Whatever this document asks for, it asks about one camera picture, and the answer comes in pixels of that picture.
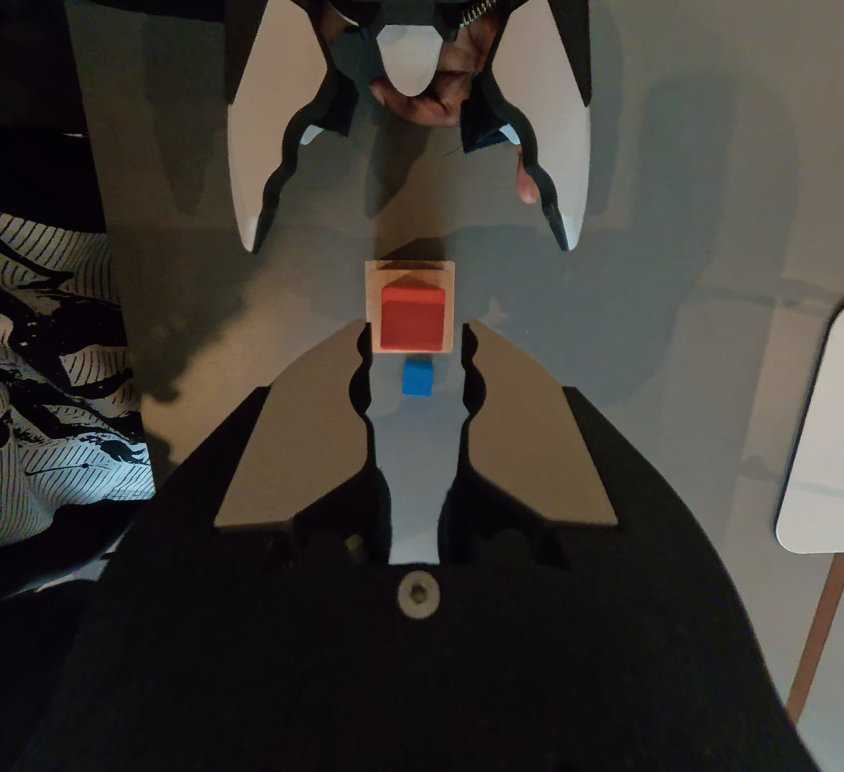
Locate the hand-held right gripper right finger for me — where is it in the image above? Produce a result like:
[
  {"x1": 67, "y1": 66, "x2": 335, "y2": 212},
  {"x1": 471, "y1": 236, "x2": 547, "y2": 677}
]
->
[{"x1": 442, "y1": 320, "x2": 619, "y2": 538}]

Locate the small red cube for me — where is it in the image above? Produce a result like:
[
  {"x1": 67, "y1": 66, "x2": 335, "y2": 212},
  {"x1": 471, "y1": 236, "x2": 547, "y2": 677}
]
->
[{"x1": 382, "y1": 275, "x2": 448, "y2": 352}]

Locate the tiny blue cube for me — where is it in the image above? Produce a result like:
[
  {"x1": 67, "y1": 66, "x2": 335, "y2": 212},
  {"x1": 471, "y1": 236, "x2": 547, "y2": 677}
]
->
[{"x1": 401, "y1": 357, "x2": 435, "y2": 398}]

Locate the white document stand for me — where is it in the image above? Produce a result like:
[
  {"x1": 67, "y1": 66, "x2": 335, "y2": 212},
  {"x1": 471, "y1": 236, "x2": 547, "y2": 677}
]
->
[{"x1": 775, "y1": 311, "x2": 844, "y2": 555}]

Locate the medium wooden cube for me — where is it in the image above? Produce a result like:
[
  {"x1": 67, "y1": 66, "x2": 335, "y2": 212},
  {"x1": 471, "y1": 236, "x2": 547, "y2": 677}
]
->
[{"x1": 366, "y1": 261, "x2": 457, "y2": 356}]

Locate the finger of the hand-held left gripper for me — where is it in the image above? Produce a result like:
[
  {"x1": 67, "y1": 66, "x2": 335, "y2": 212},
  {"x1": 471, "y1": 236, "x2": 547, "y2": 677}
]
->
[
  {"x1": 227, "y1": 0, "x2": 360, "y2": 255},
  {"x1": 458, "y1": 0, "x2": 592, "y2": 253}
]

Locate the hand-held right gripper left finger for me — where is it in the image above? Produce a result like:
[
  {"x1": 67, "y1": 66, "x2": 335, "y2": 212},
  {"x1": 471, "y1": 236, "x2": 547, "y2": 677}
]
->
[{"x1": 214, "y1": 320, "x2": 394, "y2": 546}]

